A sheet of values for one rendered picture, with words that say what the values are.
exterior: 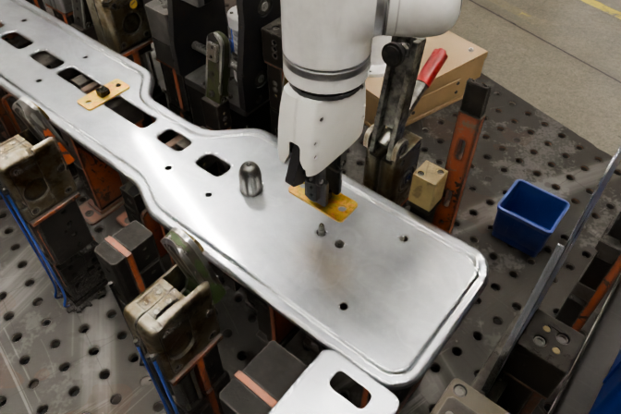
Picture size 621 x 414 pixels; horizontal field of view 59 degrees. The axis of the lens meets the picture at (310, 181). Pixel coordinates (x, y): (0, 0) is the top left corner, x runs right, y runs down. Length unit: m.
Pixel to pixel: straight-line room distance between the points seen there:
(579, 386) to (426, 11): 0.40
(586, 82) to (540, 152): 1.63
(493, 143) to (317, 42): 0.92
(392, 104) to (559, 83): 2.22
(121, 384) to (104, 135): 0.40
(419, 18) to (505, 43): 2.65
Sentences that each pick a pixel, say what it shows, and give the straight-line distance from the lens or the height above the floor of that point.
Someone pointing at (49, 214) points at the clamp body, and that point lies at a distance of 0.93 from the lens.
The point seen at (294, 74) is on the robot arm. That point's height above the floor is 1.27.
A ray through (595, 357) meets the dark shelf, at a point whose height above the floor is 1.03.
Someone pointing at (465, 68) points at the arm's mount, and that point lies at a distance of 1.42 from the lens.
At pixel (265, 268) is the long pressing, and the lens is 0.70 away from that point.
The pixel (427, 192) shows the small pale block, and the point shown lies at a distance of 0.73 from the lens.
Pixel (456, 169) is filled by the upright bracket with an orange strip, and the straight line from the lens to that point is 0.74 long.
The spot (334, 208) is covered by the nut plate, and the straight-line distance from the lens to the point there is 0.66.
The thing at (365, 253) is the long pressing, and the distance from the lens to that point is 0.71.
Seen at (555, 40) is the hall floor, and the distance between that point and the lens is 3.25.
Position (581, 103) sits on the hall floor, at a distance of 2.84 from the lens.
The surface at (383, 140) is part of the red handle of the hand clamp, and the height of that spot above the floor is 1.07.
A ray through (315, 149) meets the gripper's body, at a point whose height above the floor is 1.19.
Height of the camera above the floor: 1.57
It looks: 46 degrees down
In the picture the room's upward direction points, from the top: straight up
